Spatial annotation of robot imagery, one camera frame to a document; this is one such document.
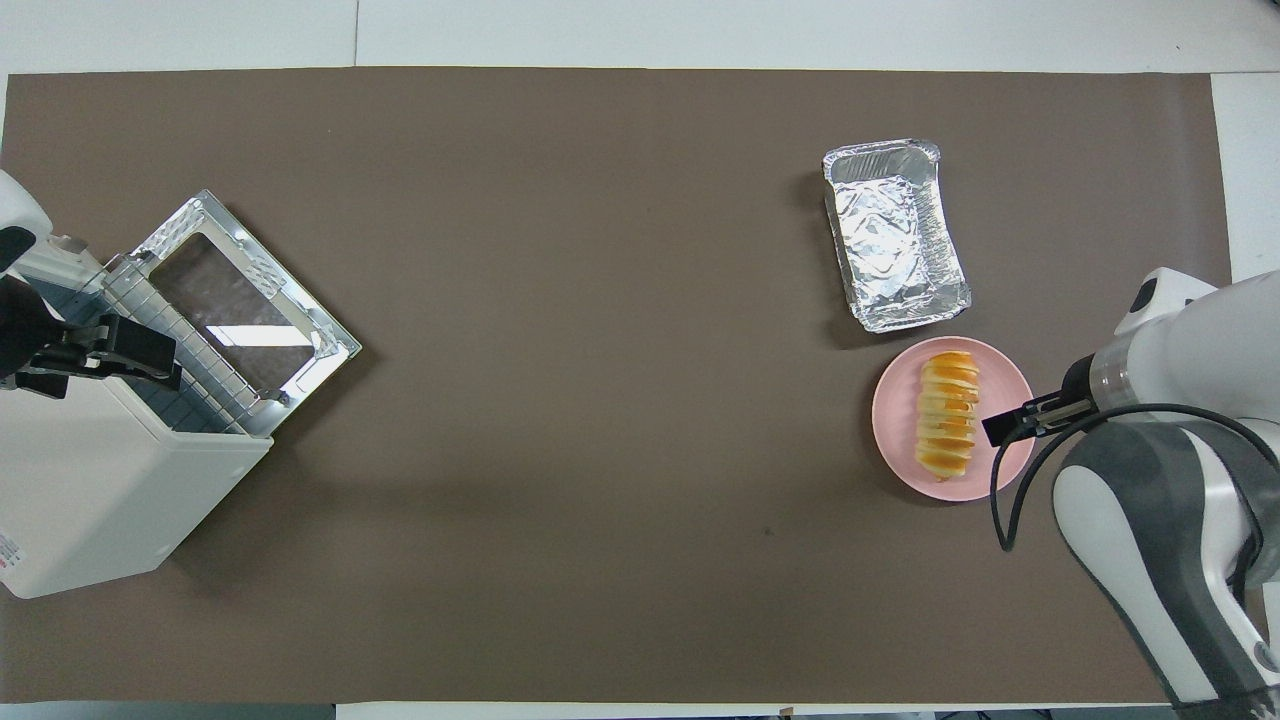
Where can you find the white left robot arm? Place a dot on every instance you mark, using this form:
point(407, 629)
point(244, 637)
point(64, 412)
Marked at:
point(20, 205)

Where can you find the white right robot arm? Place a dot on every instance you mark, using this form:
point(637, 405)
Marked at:
point(1180, 480)

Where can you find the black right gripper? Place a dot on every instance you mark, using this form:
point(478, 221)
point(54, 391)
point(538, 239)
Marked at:
point(1070, 408)

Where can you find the pink round plate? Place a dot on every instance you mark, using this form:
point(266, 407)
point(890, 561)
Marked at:
point(895, 420)

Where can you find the white toaster oven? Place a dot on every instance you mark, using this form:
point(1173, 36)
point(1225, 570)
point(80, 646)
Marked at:
point(90, 490)

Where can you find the sliced yellow bread loaf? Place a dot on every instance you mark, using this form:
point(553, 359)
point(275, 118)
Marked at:
point(947, 420)

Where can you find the brown table mat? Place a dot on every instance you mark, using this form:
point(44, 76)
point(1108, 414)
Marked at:
point(600, 350)

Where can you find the aluminium foil tray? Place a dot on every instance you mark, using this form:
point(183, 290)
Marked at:
point(895, 245)

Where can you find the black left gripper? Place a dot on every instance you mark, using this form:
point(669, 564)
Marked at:
point(25, 330)

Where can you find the glass oven door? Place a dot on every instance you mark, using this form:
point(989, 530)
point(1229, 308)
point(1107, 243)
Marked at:
point(240, 300)

